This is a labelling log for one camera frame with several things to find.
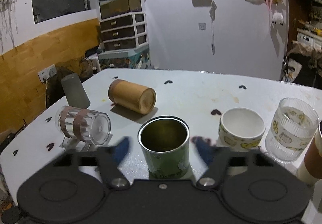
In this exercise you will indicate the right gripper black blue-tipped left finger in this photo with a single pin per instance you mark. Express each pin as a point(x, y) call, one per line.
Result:
point(108, 159)

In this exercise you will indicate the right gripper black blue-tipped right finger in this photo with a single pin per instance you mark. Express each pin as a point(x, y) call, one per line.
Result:
point(217, 160)

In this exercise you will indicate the white ceramic cup yellow print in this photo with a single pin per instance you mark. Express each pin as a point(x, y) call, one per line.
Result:
point(241, 129)

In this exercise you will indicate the green metal tin cup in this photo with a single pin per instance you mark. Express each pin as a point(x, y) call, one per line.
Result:
point(164, 141)

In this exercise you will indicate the brown bamboo cylinder cup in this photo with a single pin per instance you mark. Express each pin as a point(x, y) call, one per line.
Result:
point(138, 98)

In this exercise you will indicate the grey upside-down cup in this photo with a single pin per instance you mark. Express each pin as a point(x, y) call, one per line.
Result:
point(74, 91)

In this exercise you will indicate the brown and white paper cup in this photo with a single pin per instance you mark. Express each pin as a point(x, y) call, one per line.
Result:
point(310, 170)

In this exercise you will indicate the clear glass with pink bands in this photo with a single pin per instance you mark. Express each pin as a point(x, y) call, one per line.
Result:
point(84, 125)

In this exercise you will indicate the ribbed clear glass yellow print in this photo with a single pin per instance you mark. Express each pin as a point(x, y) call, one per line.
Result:
point(292, 128)

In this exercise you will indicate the teal patterned storage box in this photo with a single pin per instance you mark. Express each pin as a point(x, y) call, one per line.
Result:
point(138, 58)

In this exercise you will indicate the white plastic drawer unit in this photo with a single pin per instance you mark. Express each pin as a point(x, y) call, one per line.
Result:
point(123, 32)

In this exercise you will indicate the white washing machine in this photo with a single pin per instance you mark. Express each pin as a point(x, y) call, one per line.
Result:
point(305, 39)

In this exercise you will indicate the white plush toy hanging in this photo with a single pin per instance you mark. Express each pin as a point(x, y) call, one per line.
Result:
point(277, 18)

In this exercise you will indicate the glass terrarium tank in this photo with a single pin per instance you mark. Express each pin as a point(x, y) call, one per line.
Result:
point(111, 8)

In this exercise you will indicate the white wall socket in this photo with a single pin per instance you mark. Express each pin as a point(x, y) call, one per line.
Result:
point(47, 73)

